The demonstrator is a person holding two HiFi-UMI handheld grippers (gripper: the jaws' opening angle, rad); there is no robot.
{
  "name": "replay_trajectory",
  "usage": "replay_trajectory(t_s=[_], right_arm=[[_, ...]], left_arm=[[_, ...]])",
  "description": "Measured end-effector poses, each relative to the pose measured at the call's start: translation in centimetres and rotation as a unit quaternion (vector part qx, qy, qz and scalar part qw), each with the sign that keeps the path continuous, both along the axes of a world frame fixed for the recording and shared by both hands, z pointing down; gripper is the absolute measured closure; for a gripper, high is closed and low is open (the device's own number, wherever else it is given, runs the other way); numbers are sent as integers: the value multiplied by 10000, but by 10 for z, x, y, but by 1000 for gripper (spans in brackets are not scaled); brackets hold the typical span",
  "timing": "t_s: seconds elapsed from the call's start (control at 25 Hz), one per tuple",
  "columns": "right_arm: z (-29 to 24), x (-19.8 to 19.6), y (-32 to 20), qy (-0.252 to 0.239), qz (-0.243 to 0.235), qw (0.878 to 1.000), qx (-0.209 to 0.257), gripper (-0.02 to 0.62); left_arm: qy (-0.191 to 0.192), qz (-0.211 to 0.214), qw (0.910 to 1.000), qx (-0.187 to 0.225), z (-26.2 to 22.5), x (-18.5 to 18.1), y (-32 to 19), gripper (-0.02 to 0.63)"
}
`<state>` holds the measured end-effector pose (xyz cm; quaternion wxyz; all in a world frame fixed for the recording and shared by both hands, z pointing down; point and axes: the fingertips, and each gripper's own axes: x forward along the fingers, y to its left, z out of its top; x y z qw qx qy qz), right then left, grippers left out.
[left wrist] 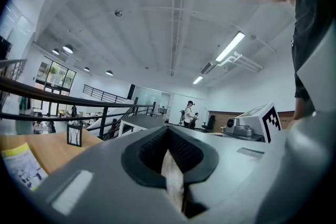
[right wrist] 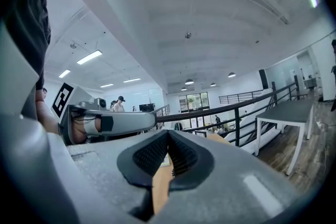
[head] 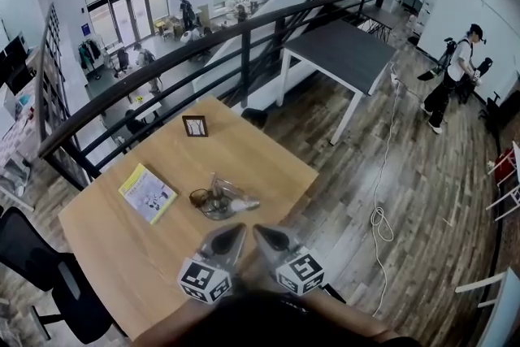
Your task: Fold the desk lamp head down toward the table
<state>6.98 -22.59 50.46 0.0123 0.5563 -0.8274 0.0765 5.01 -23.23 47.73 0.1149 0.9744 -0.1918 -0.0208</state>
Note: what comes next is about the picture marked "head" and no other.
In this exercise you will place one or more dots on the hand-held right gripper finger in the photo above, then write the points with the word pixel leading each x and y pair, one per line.
pixel 284 241
pixel 270 252

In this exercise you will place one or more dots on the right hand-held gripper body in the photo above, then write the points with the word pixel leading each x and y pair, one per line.
pixel 300 274

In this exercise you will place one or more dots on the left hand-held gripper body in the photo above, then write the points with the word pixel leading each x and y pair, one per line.
pixel 205 280

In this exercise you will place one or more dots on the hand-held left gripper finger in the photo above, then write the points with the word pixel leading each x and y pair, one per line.
pixel 219 241
pixel 236 252

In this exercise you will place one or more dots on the person's left forearm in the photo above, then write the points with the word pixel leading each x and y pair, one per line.
pixel 189 315

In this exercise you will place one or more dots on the person's right forearm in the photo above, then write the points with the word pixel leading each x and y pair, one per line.
pixel 353 313

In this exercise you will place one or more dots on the yellow book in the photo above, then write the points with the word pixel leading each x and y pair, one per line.
pixel 148 194

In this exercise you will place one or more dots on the person's black shirt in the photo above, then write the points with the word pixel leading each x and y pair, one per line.
pixel 400 340

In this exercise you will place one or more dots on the black mesh office chair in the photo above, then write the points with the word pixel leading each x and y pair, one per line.
pixel 48 268

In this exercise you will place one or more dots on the black curved railing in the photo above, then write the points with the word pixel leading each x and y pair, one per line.
pixel 170 61

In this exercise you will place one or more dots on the gray table white legs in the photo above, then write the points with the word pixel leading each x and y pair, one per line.
pixel 341 53

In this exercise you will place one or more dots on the white power strip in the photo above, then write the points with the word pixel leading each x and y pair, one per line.
pixel 395 78

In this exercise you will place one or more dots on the coat rack with clothes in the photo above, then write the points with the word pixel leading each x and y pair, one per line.
pixel 89 55

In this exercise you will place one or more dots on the red bag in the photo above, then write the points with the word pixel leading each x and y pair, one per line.
pixel 507 164

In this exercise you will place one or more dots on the dark side table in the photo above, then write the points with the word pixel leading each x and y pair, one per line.
pixel 380 20

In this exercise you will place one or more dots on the white staircase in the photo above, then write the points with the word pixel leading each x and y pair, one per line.
pixel 292 0

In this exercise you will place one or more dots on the black swivel office chair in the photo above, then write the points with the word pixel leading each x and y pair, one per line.
pixel 483 71

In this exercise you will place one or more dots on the black monitor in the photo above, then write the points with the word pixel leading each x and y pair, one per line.
pixel 14 65

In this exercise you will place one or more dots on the dark picture frame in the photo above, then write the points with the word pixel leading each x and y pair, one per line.
pixel 195 126

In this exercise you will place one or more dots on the white frame chair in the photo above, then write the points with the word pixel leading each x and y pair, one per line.
pixel 501 304
pixel 508 187

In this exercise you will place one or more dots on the black camera tripod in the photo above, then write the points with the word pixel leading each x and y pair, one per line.
pixel 447 53

